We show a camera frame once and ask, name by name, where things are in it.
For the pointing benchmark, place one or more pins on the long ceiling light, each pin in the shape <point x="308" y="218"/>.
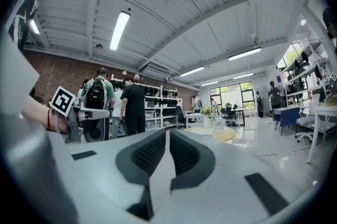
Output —
<point x="243" y="76"/>
<point x="34" y="27"/>
<point x="119" y="31"/>
<point x="209" y="83"/>
<point x="245" y="54"/>
<point x="191" y="71"/>

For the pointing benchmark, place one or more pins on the white table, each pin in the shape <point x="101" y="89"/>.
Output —
<point x="194" y="115"/>

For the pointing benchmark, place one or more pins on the person's black printed shirt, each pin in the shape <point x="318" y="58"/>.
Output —
<point x="23" y="20"/>

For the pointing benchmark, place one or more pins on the white vase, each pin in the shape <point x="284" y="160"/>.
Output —
<point x="206" y="121"/>

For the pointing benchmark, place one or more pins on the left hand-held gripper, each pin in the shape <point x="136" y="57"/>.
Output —
<point x="61" y="100"/>

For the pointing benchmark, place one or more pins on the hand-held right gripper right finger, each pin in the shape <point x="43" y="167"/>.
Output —
<point x="189" y="157"/>

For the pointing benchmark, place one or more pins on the blue desk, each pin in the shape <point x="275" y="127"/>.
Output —
<point x="289" y="116"/>

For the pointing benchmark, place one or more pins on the large glass window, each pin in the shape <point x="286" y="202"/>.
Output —
<point x="231" y="94"/>

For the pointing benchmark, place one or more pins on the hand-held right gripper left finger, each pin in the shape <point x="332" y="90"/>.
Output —
<point x="142" y="157"/>

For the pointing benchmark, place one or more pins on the yellow flower bouquet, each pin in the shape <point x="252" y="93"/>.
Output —
<point x="206" y="110"/>

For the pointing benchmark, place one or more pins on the grey office chair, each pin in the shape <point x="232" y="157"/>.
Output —
<point x="306" y="120"/>

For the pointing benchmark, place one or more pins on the person's left forearm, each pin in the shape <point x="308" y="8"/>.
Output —
<point x="37" y="115"/>

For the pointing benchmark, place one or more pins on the white desk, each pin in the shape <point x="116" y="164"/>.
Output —
<point x="326" y="110"/>

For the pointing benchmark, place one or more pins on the black backpack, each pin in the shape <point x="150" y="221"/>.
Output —
<point x="94" y="94"/>

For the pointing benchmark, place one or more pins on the white shelf rack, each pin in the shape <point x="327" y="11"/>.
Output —
<point x="155" y="112"/>
<point x="302" y="81"/>

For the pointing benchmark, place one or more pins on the black office chair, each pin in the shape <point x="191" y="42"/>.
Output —
<point x="180" y="115"/>

